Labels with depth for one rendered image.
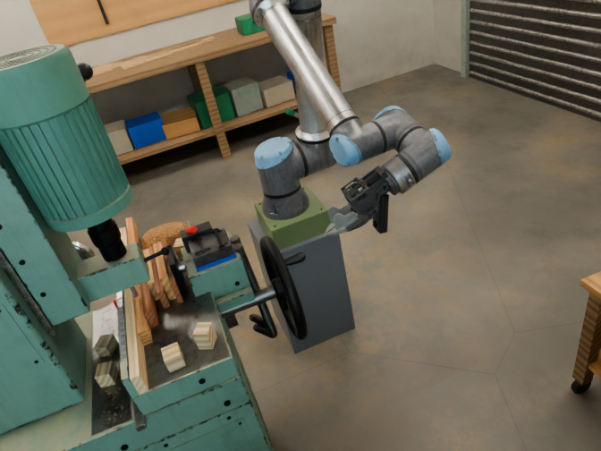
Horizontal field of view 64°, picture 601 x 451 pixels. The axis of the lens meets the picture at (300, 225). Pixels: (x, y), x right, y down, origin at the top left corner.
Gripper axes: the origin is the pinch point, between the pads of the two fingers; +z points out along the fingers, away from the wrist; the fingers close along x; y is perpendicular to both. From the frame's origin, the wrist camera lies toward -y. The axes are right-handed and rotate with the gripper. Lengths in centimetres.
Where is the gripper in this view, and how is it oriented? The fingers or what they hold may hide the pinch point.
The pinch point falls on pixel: (331, 233)
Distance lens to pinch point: 124.5
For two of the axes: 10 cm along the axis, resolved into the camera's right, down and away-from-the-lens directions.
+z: -8.0, 6.0, 0.2
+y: -4.9, -6.4, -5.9
